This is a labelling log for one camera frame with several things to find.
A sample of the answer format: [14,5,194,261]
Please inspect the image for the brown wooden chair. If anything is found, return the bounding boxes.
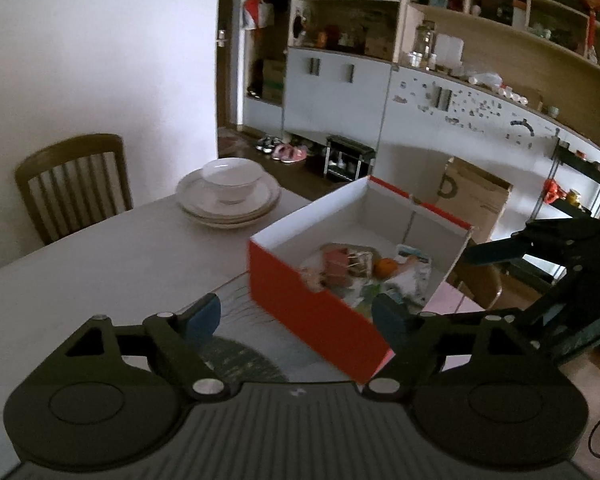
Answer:
[15,133,133,246]

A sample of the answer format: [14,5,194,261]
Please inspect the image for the pink sheet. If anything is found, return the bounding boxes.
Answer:
[424,282,486,317]

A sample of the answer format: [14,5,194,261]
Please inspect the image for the glass jar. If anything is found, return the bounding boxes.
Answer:
[414,21,437,67]

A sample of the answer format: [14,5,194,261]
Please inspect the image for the white canister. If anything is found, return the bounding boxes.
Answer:
[434,34,465,73]

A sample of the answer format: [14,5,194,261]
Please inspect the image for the brown cardboard carton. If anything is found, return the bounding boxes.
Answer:
[441,159,514,247]

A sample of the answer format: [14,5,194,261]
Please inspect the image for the clear plastic wrapper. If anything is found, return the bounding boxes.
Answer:
[387,243,433,307]

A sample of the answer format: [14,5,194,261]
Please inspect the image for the red cardboard box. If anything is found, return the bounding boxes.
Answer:
[247,176,477,383]

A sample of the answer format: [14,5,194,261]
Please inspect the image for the red knot ornament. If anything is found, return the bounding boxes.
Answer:
[576,0,600,61]

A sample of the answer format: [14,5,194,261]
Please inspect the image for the red plastic bag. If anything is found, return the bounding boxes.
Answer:
[243,0,276,31]

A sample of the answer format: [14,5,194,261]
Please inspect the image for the small black shoe rack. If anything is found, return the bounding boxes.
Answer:
[324,135,376,183]

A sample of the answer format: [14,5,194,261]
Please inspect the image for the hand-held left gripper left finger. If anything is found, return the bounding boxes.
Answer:
[65,292,228,402]

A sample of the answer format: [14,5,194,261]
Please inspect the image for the pink binder clip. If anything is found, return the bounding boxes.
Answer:
[322,244,373,288]

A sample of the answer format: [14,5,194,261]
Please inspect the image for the white wall cabinet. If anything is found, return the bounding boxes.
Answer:
[237,0,600,261]

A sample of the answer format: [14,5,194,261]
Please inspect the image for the white desktop table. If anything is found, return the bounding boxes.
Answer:
[0,187,486,480]

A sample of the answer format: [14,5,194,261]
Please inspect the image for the pink shoes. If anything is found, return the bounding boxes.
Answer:
[272,144,309,164]

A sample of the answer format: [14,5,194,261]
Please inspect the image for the black wire rack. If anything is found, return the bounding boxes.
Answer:
[530,137,600,281]

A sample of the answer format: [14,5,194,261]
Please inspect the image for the white plate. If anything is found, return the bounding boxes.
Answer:
[176,167,282,220]
[182,205,281,230]

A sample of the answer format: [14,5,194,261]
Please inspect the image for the white bowl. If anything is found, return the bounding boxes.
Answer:
[201,158,261,205]

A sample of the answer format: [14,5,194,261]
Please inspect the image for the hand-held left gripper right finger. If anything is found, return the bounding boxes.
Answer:
[362,292,556,402]

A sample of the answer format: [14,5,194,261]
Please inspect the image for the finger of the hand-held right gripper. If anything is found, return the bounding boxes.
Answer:
[462,236,533,268]

